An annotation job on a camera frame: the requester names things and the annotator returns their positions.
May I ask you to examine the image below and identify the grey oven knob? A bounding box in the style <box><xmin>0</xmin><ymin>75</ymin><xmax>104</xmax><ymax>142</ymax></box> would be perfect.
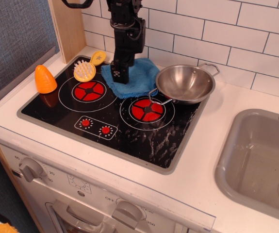
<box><xmin>112</xmin><ymin>201</ymin><xmax>143</xmax><ymax>230</ymax></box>
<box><xmin>19</xmin><ymin>158</ymin><xmax>44</xmax><ymax>183</ymax></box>

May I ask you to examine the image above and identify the blue towel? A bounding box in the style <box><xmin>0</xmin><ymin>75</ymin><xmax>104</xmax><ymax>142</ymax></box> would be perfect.
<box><xmin>101</xmin><ymin>58</ymin><xmax>160</xmax><ymax>99</ymax></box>

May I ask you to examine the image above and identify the right grey oven knob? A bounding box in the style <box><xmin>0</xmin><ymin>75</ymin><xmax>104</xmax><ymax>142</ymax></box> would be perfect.
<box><xmin>112</xmin><ymin>201</ymin><xmax>143</xmax><ymax>230</ymax></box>

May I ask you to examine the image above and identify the left grey oven knob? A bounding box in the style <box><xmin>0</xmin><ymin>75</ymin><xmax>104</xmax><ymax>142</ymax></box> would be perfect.
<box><xmin>19</xmin><ymin>158</ymin><xmax>44</xmax><ymax>183</ymax></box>

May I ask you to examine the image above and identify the yellow dish brush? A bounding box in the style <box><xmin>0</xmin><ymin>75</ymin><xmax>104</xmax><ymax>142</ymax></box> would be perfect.
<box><xmin>74</xmin><ymin>51</ymin><xmax>106</xmax><ymax>83</ymax></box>

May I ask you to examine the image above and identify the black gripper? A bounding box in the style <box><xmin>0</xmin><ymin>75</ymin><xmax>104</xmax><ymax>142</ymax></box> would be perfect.
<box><xmin>111</xmin><ymin>18</ymin><xmax>146</xmax><ymax>84</ymax></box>

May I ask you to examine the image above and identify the grey sink basin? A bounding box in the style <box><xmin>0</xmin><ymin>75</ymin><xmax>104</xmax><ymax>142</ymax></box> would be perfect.
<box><xmin>215</xmin><ymin>109</ymin><xmax>279</xmax><ymax>219</ymax></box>

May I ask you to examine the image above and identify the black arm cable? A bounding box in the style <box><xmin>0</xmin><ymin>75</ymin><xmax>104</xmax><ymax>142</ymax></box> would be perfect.
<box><xmin>61</xmin><ymin>0</ymin><xmax>94</xmax><ymax>9</ymax></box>

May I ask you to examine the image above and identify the grey oven door handle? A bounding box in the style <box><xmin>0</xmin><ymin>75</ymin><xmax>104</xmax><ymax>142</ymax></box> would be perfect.
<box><xmin>51</xmin><ymin>200</ymin><xmax>116</xmax><ymax>233</ymax></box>

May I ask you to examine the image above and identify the black toy stove top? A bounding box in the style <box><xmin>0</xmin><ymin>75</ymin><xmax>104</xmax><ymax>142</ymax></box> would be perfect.
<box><xmin>17</xmin><ymin>63</ymin><xmax>206</xmax><ymax>174</ymax></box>

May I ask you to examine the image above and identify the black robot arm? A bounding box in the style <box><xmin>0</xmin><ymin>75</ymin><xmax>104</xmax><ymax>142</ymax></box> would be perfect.
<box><xmin>107</xmin><ymin>0</ymin><xmax>146</xmax><ymax>84</ymax></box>

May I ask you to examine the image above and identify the orange fuzzy object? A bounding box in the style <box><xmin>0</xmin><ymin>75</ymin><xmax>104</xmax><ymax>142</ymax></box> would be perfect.
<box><xmin>0</xmin><ymin>223</ymin><xmax>18</xmax><ymax>233</ymax></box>

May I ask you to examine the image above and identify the orange toy carrot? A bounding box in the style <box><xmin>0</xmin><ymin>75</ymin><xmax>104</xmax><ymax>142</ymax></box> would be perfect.
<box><xmin>35</xmin><ymin>65</ymin><xmax>57</xmax><ymax>94</ymax></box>

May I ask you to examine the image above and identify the steel bowl with handles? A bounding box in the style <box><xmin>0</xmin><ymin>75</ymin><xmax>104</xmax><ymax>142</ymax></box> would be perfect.
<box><xmin>148</xmin><ymin>63</ymin><xmax>220</xmax><ymax>105</ymax></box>

